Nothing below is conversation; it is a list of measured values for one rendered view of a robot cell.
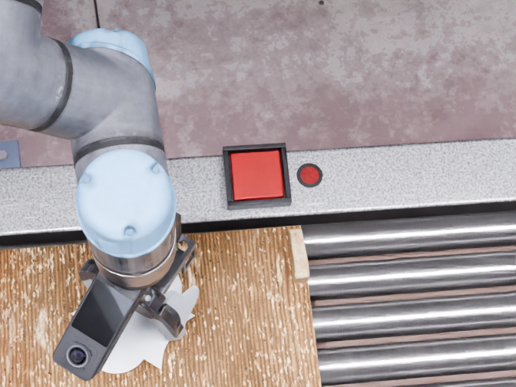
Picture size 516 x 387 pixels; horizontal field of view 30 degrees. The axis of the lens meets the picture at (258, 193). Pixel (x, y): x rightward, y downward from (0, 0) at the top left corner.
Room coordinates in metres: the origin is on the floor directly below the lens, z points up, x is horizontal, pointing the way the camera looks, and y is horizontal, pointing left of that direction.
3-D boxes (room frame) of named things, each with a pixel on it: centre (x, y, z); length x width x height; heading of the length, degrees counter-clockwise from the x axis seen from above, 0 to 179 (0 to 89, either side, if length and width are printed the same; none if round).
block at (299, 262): (0.32, -0.06, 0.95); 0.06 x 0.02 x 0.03; 17
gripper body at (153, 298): (0.24, 0.10, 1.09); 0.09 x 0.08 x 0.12; 160
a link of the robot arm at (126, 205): (0.24, 0.10, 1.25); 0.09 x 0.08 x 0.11; 21
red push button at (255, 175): (0.41, 0.01, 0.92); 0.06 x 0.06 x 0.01; 16
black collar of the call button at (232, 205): (0.41, 0.01, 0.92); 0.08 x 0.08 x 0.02; 16
